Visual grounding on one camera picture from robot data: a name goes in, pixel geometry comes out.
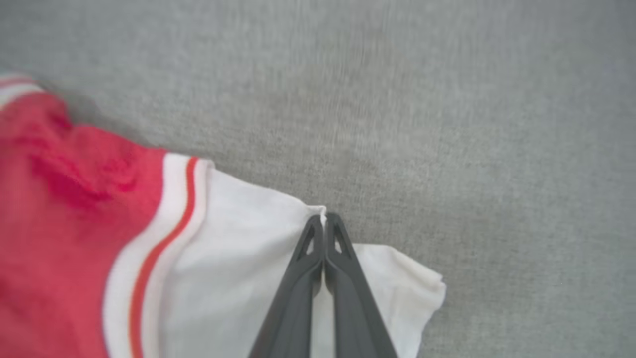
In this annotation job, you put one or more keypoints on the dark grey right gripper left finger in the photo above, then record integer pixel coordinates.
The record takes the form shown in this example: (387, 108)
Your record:
(293, 308)

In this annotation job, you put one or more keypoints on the grey fabric sofa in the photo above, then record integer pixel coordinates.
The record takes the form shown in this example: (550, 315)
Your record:
(422, 124)

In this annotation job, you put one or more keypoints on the red and white basketball jersey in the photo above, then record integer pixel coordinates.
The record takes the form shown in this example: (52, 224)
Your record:
(124, 238)

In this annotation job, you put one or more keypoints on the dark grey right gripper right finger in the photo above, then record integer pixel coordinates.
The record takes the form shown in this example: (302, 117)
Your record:
(355, 308)

